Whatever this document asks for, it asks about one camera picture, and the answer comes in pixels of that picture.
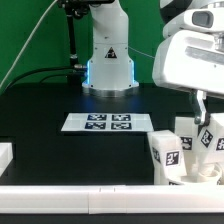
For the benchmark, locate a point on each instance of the white left fence rail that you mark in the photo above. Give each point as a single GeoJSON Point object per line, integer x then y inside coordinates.
{"type": "Point", "coordinates": [6, 156]}

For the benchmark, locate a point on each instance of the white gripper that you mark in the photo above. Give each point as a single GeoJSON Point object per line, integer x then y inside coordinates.
{"type": "Point", "coordinates": [188, 61]}

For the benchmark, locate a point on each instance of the white fence rail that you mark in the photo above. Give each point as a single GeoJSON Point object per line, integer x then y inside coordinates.
{"type": "Point", "coordinates": [111, 199]}
{"type": "Point", "coordinates": [6, 156]}

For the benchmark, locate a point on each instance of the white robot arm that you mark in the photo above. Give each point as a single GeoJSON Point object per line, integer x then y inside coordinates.
{"type": "Point", "coordinates": [110, 70]}

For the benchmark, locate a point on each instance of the black camera stand pole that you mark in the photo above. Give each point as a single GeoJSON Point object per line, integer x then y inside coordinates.
{"type": "Point", "coordinates": [74, 10]}

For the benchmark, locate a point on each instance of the white front fence rail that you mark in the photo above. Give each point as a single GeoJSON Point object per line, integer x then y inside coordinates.
{"type": "Point", "coordinates": [111, 199]}

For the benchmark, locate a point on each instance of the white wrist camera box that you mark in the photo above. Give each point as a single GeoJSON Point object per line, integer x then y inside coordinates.
{"type": "Point", "coordinates": [197, 20]}

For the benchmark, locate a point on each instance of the white marker board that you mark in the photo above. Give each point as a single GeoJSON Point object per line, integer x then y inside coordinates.
{"type": "Point", "coordinates": [107, 122]}

